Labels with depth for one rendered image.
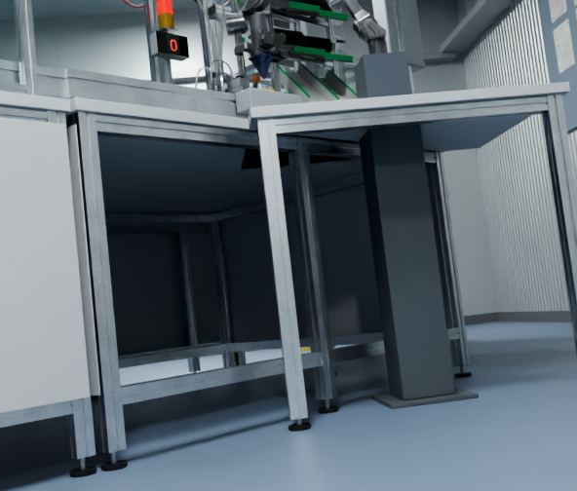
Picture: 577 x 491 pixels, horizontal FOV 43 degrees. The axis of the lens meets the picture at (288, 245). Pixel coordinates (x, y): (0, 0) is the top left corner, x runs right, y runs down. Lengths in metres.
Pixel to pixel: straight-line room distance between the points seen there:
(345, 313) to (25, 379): 1.75
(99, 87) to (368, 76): 0.83
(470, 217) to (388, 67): 4.44
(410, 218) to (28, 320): 1.14
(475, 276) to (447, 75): 1.81
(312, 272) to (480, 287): 4.55
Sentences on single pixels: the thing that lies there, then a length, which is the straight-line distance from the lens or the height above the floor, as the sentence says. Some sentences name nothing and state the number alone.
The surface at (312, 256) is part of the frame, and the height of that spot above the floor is 0.46.
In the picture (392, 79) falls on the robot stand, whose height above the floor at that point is 0.98.
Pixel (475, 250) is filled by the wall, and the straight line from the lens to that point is 6.67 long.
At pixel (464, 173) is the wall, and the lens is 6.73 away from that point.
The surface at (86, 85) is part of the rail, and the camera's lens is 1.94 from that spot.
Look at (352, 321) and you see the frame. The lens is 3.12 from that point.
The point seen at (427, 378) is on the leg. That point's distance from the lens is 2.24.
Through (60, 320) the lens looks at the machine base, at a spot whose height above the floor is 0.35.
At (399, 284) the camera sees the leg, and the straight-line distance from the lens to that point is 2.21.
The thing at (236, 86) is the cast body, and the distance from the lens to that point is 2.48.
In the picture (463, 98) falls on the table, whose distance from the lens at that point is 2.12.
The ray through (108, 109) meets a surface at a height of 0.84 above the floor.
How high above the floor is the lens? 0.32
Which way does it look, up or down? 5 degrees up
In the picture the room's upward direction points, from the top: 6 degrees counter-clockwise
